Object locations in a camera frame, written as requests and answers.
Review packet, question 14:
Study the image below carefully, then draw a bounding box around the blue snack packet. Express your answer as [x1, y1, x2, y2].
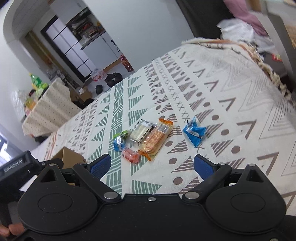
[183, 116, 207, 148]

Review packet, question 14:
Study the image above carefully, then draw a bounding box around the red snack packet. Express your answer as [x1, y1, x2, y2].
[121, 148, 140, 164]

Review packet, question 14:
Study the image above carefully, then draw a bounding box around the orange cracker packet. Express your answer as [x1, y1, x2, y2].
[138, 118, 174, 161]

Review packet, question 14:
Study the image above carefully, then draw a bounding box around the person left hand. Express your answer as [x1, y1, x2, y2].
[0, 223, 25, 237]

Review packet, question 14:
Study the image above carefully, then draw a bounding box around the brown cardboard box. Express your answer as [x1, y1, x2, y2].
[52, 147, 86, 169]

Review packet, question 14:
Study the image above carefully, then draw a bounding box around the small blue silver packet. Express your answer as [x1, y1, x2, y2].
[113, 136, 126, 152]

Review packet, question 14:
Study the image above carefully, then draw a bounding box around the lime green snack packet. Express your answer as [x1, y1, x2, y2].
[112, 130, 130, 139]

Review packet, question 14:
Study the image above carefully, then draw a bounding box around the patterned bed blanket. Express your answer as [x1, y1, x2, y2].
[32, 41, 295, 215]

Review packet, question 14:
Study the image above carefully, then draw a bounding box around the white rice cracker packet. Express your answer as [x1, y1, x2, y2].
[129, 119, 156, 145]

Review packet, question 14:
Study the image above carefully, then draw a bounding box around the dotted tablecloth table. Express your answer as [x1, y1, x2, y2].
[22, 78, 81, 137]

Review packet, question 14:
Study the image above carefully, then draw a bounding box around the small cardboard box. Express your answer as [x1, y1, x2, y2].
[79, 87, 92, 102]

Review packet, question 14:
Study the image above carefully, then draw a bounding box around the single black shoe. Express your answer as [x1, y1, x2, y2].
[95, 84, 103, 95]

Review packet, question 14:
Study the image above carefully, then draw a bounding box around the black shoes pile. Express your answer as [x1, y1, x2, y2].
[104, 73, 123, 87]

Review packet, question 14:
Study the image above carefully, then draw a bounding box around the red white plastic bag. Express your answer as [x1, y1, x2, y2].
[91, 68, 106, 81]

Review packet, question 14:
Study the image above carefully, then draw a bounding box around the green soda bottle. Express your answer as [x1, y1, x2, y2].
[29, 73, 43, 90]

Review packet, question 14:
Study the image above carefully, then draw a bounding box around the white cabinet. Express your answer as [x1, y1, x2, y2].
[81, 32, 122, 70]

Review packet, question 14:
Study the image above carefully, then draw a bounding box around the black framed glass door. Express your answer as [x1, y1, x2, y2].
[41, 16, 96, 83]

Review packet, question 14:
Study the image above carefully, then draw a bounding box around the black headboard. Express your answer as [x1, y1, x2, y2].
[177, 0, 234, 39]

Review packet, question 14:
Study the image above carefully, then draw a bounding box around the pink pillow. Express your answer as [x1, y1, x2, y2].
[224, 0, 268, 36]

